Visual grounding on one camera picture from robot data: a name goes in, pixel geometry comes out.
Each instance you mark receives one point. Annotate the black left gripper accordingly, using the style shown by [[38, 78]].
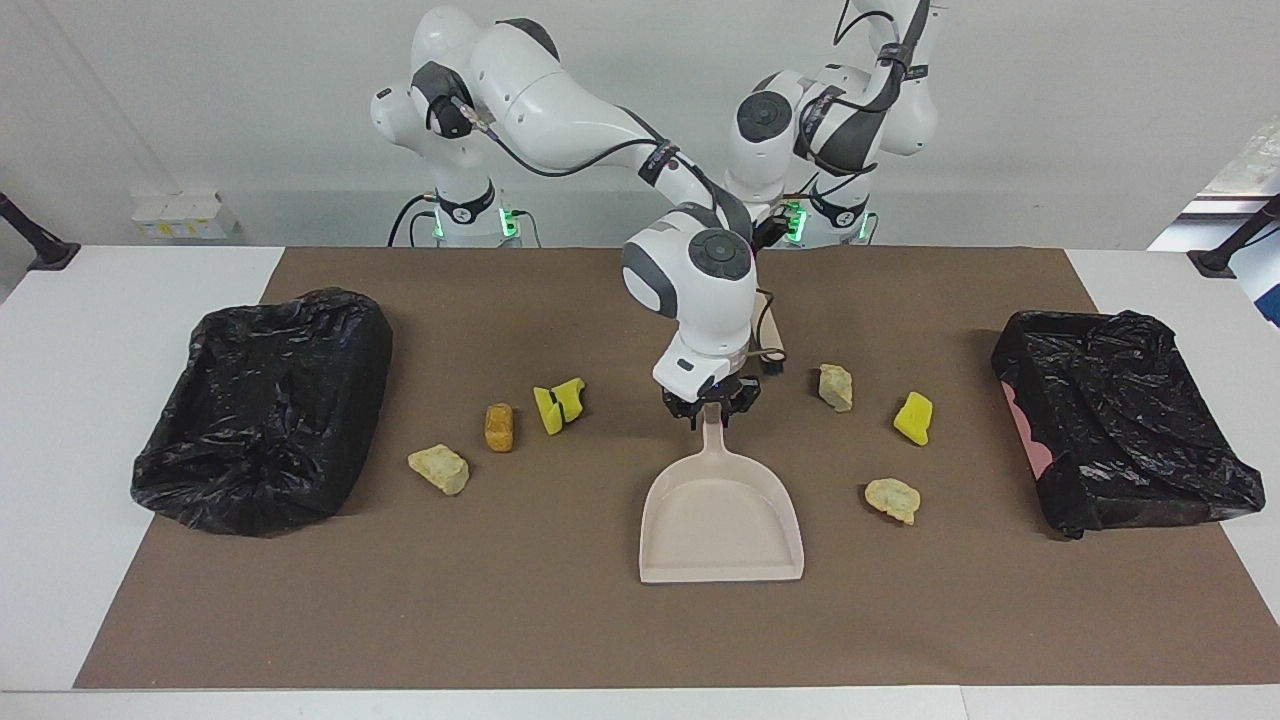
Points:
[[768, 232]]

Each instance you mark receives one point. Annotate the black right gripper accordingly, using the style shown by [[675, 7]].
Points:
[[715, 392]]

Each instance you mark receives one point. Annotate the beige hand brush black bristles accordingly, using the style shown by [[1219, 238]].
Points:
[[776, 330]]

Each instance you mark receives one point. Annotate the beige plastic dustpan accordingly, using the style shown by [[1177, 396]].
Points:
[[720, 520]]

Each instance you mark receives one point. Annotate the pale beige sponge chunk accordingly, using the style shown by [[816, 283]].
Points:
[[893, 499], [836, 388], [440, 470]]

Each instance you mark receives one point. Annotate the yellow green scouring sponge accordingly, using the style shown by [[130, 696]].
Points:
[[560, 403]]

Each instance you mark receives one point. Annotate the bright yellow sponge chunk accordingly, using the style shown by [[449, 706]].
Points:
[[914, 418]]

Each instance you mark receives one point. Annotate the brown orange sponge chunk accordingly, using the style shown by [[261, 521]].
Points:
[[499, 428]]

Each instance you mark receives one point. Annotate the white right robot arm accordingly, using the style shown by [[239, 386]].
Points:
[[560, 110]]

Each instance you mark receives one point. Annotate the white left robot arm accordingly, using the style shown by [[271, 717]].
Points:
[[850, 110]]

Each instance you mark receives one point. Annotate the pink bin with black bag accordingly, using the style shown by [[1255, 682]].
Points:
[[1130, 450]]

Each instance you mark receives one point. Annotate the brown table mat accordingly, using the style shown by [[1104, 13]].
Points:
[[600, 620]]

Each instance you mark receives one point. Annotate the black camera stand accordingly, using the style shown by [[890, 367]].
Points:
[[40, 245], [1230, 250]]

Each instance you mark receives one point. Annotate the white wall socket box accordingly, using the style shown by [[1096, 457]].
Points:
[[180, 215]]

